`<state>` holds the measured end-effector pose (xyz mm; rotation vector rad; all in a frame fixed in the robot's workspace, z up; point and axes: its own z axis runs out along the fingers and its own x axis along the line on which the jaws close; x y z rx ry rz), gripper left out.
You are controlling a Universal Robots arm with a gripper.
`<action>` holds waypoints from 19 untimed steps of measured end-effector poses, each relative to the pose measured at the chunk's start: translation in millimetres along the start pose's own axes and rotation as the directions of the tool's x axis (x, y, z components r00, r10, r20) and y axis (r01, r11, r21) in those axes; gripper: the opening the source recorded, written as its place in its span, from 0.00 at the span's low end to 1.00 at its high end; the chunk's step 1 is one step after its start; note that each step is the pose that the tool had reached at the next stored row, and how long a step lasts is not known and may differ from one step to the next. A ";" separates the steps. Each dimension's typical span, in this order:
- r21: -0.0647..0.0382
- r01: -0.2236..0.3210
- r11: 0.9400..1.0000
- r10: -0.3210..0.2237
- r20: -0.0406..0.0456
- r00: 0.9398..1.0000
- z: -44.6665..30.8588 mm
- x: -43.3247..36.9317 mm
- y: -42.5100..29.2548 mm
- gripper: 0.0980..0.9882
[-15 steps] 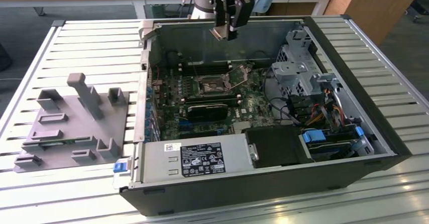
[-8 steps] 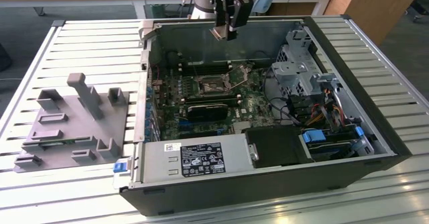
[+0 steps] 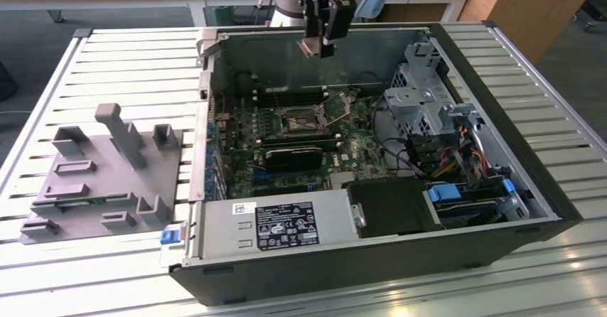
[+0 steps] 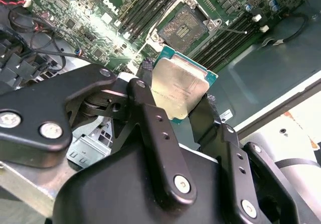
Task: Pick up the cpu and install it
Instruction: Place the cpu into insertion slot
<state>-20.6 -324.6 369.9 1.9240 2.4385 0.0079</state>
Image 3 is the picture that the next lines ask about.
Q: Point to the silver CPU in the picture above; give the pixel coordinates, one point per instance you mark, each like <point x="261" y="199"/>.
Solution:
<point x="309" y="47"/>

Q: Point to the thin metal locking lever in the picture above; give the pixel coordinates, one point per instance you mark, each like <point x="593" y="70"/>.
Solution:
<point x="277" y="98"/>

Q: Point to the silver metal drive cage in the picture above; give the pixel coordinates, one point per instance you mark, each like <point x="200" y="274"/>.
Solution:
<point x="408" y="98"/>

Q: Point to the green motherboard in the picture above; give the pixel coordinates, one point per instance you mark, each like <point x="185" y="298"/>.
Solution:
<point x="237" y="118"/>

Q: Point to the black graphics card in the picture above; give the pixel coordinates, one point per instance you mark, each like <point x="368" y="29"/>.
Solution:
<point x="292" y="160"/>

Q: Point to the wooden cabinet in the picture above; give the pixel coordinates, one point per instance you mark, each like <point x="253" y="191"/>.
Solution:
<point x="536" y="8"/>

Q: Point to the silver chipset heatsink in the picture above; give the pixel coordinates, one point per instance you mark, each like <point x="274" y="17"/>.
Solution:
<point x="342" y="179"/>

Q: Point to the black plastic fan shroud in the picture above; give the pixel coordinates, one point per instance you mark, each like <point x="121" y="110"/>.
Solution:
<point x="389" y="207"/>

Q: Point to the hard disk in blue carrier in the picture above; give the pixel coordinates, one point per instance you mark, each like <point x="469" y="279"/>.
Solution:
<point x="446" y="192"/>

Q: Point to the dark office chair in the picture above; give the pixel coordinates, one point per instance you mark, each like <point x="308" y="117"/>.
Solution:
<point x="597" y="9"/>

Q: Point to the grey parts rack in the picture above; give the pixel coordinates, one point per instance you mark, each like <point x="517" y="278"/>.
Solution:
<point x="111" y="180"/>

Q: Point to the blue plastic clip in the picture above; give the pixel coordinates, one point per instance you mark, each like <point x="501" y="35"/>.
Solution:
<point x="509" y="186"/>

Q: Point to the silver power supply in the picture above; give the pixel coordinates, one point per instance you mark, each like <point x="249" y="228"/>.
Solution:
<point x="228" y="231"/>

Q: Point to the green RAM stick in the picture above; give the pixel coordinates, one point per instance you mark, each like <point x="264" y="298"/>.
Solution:
<point x="98" y="200"/>

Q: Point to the blue case latch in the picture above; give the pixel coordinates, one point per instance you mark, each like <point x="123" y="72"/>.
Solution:
<point x="171" y="237"/>

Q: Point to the black open PC case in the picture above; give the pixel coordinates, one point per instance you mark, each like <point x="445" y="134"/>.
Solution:
<point x="333" y="278"/>

